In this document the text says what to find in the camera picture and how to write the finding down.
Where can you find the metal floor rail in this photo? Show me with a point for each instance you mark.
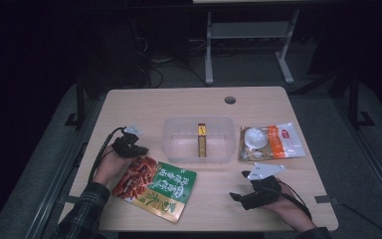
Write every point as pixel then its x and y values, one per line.
pixel 60 172
pixel 378 169

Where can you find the white and orange food packet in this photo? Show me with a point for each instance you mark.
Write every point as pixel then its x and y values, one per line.
pixel 275 141

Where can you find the grey metal desk frame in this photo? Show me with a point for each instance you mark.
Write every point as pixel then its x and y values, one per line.
pixel 248 30

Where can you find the green and red snack packet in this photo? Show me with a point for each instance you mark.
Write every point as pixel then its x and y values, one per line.
pixel 165 189

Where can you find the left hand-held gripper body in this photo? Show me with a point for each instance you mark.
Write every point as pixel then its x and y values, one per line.
pixel 126 147

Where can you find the clear plastic container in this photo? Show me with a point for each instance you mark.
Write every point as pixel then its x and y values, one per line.
pixel 182 142

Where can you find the small yellow box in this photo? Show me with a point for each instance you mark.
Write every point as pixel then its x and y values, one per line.
pixel 202 142

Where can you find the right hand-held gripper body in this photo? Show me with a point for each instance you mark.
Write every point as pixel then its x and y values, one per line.
pixel 264 194

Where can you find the person's left hand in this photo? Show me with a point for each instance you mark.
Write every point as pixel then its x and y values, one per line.
pixel 111 167

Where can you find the person's right hand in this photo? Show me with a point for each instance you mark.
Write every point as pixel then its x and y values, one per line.
pixel 295 210

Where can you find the black metal stand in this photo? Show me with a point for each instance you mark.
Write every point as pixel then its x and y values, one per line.
pixel 80 99
pixel 354 99

